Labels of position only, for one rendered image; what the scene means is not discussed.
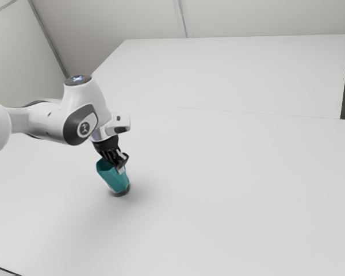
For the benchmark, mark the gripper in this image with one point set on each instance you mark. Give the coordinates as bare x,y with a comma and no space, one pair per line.
107,149

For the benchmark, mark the teal faceted mug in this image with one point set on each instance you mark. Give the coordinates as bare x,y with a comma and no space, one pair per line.
115,179

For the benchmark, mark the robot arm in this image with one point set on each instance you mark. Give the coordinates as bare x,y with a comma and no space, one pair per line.
46,115

